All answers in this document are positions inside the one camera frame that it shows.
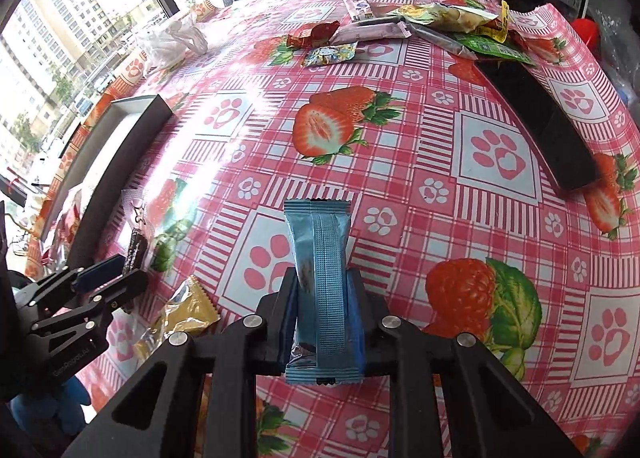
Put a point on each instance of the strawberry print pink tablecloth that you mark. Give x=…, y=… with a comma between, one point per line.
x=425, y=238

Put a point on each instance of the white plastic bag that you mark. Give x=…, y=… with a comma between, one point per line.
x=170, y=40

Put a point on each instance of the long dark clear packet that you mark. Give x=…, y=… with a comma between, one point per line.
x=440, y=37

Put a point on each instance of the long black box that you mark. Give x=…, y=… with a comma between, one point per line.
x=545, y=122

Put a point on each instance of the dark brown snack packet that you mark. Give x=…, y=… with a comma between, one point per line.
x=135, y=248

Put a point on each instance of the red plastic container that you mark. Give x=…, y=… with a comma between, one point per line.
x=585, y=35

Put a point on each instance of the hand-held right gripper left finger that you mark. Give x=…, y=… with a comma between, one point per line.
x=280, y=328

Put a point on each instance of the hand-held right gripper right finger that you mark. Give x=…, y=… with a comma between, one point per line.
x=369, y=333

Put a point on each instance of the red candy wrapper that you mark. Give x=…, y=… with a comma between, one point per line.
x=315, y=33

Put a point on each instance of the large yellow white packet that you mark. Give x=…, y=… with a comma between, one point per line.
x=450, y=17

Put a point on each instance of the blue snack packet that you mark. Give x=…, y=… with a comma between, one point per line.
x=325, y=288

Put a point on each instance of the black box with white inside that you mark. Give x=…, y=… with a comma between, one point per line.
x=125, y=162

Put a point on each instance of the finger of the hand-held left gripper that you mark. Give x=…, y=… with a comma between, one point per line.
x=120, y=290
x=97, y=270

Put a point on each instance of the small blue yellow packet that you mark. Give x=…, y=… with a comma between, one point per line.
x=330, y=55

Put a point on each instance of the yellow tagged packet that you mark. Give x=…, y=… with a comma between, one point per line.
x=502, y=20

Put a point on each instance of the pink snack packet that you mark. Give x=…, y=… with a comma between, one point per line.
x=370, y=31

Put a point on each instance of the clear plastic bag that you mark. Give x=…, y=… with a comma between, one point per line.
x=620, y=52

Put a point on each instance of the green snack packet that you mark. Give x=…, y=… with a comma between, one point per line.
x=490, y=47

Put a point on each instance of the white purple snack packet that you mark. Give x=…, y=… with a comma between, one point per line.
x=360, y=7

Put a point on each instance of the golden snack packet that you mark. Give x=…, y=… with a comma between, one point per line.
x=190, y=313

